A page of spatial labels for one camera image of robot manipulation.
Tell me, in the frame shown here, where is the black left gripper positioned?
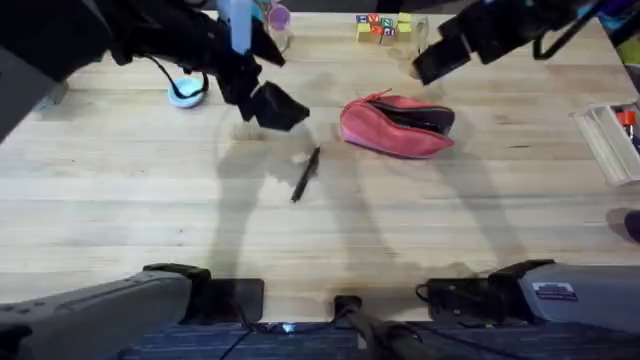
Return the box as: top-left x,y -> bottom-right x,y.
109,0 -> 311,133

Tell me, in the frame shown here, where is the red soft zip bag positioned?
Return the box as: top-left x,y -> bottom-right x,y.
338,88 -> 457,160

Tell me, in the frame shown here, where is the clear glass cup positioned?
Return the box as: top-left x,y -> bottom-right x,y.
412,16 -> 432,56

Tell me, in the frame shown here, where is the purple plastic cup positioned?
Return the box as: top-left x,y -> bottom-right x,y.
266,3 -> 293,51

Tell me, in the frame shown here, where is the left wrist upright flat plate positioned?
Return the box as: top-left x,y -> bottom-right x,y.
215,0 -> 254,56

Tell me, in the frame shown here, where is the heap of coloured toy blocks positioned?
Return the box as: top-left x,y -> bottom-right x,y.
355,11 -> 414,47

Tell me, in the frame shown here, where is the black pen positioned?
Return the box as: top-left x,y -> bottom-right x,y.
290,145 -> 322,204

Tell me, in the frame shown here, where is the white tray with tools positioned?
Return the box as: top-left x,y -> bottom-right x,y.
569,101 -> 640,187

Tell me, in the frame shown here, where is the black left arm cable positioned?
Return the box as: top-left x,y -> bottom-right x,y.
143,53 -> 211,100

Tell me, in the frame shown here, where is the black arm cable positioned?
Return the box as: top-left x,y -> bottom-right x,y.
531,4 -> 601,62
143,53 -> 211,100

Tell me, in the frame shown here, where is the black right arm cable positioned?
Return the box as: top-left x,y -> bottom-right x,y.
531,4 -> 601,62

